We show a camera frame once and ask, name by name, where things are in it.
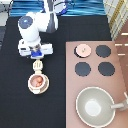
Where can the white gripper blue base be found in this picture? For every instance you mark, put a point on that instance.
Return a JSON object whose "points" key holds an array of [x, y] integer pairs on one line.
{"points": [[34, 52]]}

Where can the pink small pot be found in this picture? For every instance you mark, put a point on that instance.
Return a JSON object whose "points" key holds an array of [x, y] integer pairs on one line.
{"points": [[36, 83]]}

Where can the cream round plate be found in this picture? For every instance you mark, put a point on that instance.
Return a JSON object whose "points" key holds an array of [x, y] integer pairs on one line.
{"points": [[46, 85]]}

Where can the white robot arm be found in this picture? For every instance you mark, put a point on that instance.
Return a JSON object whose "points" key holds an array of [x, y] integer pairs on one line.
{"points": [[33, 23]]}

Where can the black burner bottom left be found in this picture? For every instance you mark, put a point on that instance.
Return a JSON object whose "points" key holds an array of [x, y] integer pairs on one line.
{"points": [[82, 69]]}

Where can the black burner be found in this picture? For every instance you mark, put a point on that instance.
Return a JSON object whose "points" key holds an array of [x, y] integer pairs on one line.
{"points": [[106, 69], [103, 51], [82, 69]]}

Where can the pink stove top board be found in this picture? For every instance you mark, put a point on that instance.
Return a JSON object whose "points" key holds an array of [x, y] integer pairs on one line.
{"points": [[114, 84]]}

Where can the black table mat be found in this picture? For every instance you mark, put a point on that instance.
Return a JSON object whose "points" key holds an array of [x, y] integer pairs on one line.
{"points": [[19, 108]]}

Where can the black burner top right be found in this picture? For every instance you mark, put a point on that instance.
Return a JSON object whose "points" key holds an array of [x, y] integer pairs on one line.
{"points": [[103, 51]]}

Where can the black burner bottom right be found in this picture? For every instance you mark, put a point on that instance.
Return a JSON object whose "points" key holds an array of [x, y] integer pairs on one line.
{"points": [[106, 69]]}

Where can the large grey frying pan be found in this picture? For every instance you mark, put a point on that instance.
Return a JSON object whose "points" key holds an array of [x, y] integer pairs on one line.
{"points": [[96, 107]]}

